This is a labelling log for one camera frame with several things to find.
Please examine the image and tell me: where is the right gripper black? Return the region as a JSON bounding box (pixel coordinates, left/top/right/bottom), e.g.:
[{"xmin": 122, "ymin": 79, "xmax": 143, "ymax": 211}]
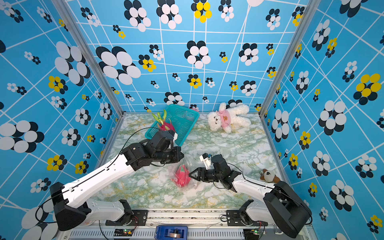
[{"xmin": 189, "ymin": 167, "xmax": 224, "ymax": 182}]

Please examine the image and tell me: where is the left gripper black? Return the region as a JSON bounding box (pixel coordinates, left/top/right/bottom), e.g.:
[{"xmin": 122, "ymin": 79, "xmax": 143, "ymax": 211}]
[{"xmin": 155, "ymin": 145, "xmax": 188, "ymax": 164}]

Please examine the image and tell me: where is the clear zip-top bag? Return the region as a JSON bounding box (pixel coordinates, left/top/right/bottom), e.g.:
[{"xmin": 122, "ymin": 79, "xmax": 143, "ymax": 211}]
[{"xmin": 168, "ymin": 160, "xmax": 199, "ymax": 191}]

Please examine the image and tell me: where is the pink dragon fruit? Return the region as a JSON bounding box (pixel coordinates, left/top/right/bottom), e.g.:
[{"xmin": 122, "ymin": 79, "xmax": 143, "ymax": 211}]
[
  {"xmin": 171, "ymin": 165, "xmax": 191, "ymax": 188},
  {"xmin": 152, "ymin": 110, "xmax": 176, "ymax": 132}
]

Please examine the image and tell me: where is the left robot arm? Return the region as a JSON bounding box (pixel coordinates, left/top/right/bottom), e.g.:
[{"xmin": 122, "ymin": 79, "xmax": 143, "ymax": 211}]
[{"xmin": 50, "ymin": 130, "xmax": 184, "ymax": 232}]

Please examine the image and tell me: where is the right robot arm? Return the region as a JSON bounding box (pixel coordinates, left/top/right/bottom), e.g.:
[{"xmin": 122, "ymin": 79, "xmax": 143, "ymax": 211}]
[{"xmin": 189, "ymin": 154, "xmax": 312, "ymax": 238}]

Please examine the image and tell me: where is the teal plastic basket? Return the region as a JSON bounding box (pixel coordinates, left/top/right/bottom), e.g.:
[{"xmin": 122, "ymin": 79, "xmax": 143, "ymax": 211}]
[{"xmin": 145, "ymin": 105, "xmax": 200, "ymax": 147}]

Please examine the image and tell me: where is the white teddy bear pink shirt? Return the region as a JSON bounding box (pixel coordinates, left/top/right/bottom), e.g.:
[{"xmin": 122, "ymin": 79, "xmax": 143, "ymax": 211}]
[{"xmin": 207, "ymin": 103, "xmax": 251, "ymax": 133}]

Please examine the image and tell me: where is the small brown object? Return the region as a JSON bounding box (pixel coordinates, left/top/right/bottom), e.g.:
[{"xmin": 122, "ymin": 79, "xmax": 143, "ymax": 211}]
[{"xmin": 260, "ymin": 169, "xmax": 281, "ymax": 184}]

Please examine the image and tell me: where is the blue tape dispenser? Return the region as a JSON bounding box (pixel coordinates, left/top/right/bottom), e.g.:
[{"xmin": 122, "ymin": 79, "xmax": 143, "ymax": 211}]
[{"xmin": 154, "ymin": 226, "xmax": 188, "ymax": 240}]

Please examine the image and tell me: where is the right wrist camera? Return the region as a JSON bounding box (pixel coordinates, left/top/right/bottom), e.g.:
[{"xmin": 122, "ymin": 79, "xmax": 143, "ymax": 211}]
[{"xmin": 200, "ymin": 153, "xmax": 212, "ymax": 170}]

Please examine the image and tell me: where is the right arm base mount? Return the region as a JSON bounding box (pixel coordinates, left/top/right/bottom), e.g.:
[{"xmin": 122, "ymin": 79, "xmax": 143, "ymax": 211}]
[{"xmin": 225, "ymin": 210, "xmax": 269, "ymax": 228}]

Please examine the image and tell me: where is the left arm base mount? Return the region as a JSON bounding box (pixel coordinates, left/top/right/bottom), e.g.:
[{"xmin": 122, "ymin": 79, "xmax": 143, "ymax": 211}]
[{"xmin": 106, "ymin": 210, "xmax": 149, "ymax": 227}]

